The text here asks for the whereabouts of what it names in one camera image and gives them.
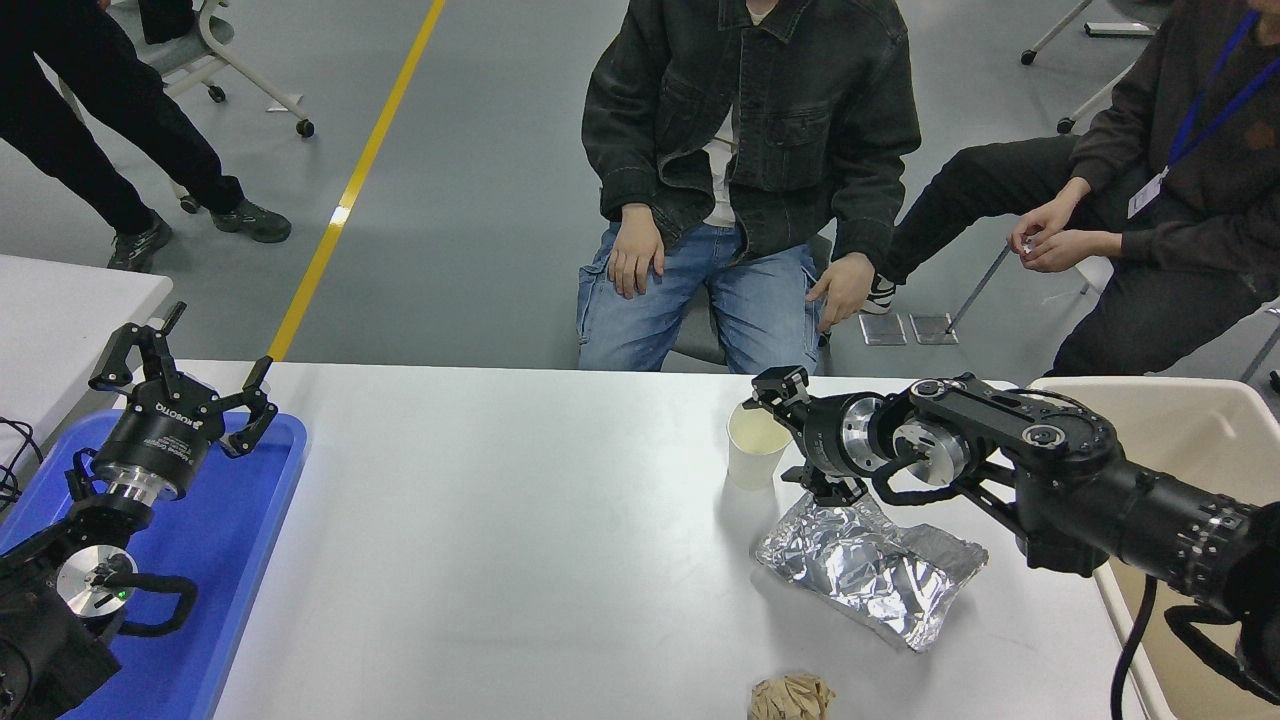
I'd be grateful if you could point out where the person's left hand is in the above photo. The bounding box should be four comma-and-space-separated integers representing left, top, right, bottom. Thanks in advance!
1018, 230, 1091, 273
806, 252, 877, 335

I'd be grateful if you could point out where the blue plastic tray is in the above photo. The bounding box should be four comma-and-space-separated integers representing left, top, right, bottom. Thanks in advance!
0, 410, 309, 720

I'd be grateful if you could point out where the person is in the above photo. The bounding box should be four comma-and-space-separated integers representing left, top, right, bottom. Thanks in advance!
0, 0, 293, 273
577, 0, 922, 374
865, 0, 1280, 379

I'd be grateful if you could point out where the black bag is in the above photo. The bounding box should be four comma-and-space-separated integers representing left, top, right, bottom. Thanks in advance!
138, 0, 197, 45

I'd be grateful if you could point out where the black cable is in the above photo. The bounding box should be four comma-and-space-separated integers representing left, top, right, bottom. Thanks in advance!
0, 415, 46, 516

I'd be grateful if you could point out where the white chair with dark legs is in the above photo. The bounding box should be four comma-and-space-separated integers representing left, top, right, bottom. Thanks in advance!
945, 243, 1280, 393

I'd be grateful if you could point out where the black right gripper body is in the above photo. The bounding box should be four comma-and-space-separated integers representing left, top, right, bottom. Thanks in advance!
797, 394, 853, 474

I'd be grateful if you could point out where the blue lanyard with badge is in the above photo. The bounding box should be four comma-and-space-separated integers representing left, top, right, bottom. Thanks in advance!
1127, 10, 1280, 219

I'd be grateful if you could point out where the silver foil tray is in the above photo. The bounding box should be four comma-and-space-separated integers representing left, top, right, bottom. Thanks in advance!
756, 488, 990, 654

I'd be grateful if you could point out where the tan paper ball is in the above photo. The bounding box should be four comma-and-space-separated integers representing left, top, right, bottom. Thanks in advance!
748, 674, 837, 720

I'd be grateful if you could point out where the white side table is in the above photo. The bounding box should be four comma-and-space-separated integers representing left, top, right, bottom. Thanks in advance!
0, 254, 174, 476

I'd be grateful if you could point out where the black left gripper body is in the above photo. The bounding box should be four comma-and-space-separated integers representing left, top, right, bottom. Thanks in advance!
97, 392, 225, 491

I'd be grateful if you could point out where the grey chair with metal legs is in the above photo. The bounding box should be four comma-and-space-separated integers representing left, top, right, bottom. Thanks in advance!
668, 290, 833, 369

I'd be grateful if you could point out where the person's right hand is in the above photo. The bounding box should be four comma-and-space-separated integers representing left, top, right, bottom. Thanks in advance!
606, 203, 666, 300
1008, 195, 1079, 253

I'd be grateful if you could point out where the white paper cup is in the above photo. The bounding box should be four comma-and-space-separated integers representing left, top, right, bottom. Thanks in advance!
727, 402, 793, 492

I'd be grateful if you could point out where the large pale plastic bin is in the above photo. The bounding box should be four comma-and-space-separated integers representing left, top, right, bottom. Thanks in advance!
1030, 377, 1280, 720

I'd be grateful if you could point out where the white chair base with casters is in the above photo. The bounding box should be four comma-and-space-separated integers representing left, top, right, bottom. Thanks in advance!
1020, 0, 1171, 135

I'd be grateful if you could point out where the grey office chair with casters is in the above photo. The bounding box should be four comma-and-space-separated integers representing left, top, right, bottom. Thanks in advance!
110, 0, 316, 216

